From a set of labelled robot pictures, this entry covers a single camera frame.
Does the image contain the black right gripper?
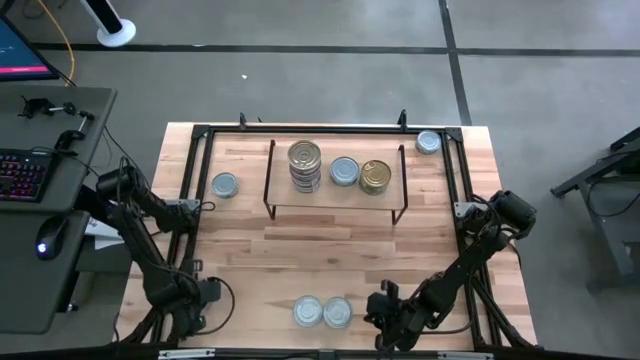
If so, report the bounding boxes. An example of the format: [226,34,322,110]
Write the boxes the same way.
[363,279,424,351]

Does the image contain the tuna can white green label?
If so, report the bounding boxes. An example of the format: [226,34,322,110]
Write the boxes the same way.
[329,156,361,188]
[415,129,443,156]
[322,295,354,329]
[210,171,240,200]
[292,294,325,328]

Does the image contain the wooden shelf black metal frame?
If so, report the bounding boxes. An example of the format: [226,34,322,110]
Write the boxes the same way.
[263,138,410,226]

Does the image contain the silver table clamp plate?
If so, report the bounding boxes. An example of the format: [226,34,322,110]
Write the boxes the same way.
[157,348,217,360]
[436,351,495,360]

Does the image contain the white paper sheet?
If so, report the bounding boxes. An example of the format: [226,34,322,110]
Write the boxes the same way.
[83,215,126,251]

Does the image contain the black computer mouse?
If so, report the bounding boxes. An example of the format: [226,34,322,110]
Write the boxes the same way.
[34,216,70,262]

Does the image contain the black desk clamp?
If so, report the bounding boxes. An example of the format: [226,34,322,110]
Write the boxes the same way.
[18,96,77,120]
[53,109,96,151]

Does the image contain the black backlit keyboard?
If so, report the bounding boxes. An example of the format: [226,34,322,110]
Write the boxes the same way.
[0,148,55,204]

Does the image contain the gray desk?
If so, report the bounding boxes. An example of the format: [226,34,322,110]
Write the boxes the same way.
[0,83,119,336]

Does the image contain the white round-base stand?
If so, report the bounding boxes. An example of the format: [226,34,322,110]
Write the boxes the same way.
[78,0,138,49]

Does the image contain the computer monitor lit screen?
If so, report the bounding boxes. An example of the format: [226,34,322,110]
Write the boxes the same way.
[0,13,61,83]

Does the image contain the black rig frame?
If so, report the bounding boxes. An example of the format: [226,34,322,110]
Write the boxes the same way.
[117,109,539,360]

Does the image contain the black side table frame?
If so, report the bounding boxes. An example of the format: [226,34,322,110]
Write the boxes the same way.
[549,125,640,279]

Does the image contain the yellow cable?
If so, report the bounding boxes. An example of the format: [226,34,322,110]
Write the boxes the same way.
[35,0,77,87]

